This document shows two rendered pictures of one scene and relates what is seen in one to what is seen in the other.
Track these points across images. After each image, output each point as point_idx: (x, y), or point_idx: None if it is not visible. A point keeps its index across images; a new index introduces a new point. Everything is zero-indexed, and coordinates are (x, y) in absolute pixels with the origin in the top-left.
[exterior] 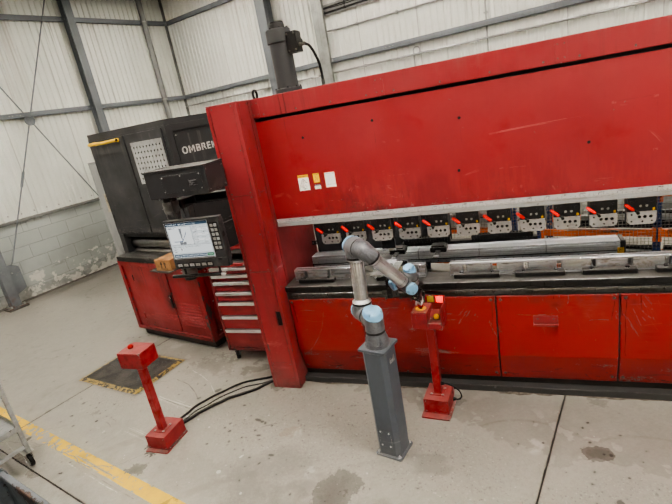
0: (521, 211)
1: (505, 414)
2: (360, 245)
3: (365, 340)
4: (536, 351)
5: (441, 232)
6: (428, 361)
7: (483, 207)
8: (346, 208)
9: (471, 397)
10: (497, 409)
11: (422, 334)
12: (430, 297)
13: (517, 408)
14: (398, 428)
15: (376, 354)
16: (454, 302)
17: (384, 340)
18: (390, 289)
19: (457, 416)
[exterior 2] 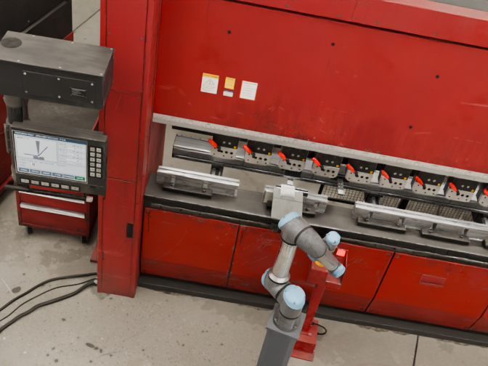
0: (454, 181)
1: (365, 356)
2: (311, 240)
3: (276, 317)
4: (410, 301)
5: (362, 179)
6: None
7: (418, 168)
8: (257, 126)
9: (331, 330)
10: (357, 348)
11: (301, 269)
12: None
13: (375, 349)
14: None
15: (288, 337)
16: (349, 249)
17: (298, 322)
18: None
19: (319, 356)
